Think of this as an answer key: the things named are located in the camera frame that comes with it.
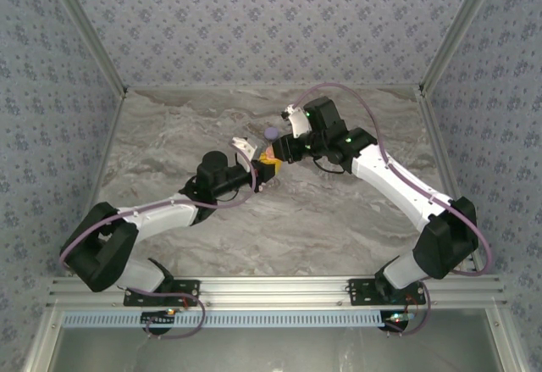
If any slanted aluminium frame post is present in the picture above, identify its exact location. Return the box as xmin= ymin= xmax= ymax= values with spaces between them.
xmin=418 ymin=0 xmax=507 ymax=95

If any thin aluminium side rail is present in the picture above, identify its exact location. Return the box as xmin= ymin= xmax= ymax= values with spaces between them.
xmin=63 ymin=87 xmax=129 ymax=280

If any slotted pale cable duct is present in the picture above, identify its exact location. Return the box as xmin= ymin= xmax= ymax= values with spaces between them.
xmin=62 ymin=310 xmax=389 ymax=329

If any black controller board with LED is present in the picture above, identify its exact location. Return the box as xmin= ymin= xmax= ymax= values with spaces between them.
xmin=141 ymin=310 xmax=177 ymax=327
xmin=382 ymin=310 xmax=414 ymax=331

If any grey sheet metal panel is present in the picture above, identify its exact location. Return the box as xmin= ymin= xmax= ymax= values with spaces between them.
xmin=23 ymin=307 xmax=530 ymax=372

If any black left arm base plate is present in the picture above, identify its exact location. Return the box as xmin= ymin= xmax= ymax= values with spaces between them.
xmin=123 ymin=279 xmax=201 ymax=308

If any broad aluminium side rail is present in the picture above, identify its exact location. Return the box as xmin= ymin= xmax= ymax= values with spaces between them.
xmin=416 ymin=86 xmax=486 ymax=275

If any wide aluminium frame rail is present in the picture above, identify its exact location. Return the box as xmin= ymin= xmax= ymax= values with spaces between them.
xmin=46 ymin=275 xmax=509 ymax=308

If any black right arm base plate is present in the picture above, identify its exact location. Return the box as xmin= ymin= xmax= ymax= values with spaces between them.
xmin=347 ymin=278 xmax=427 ymax=308

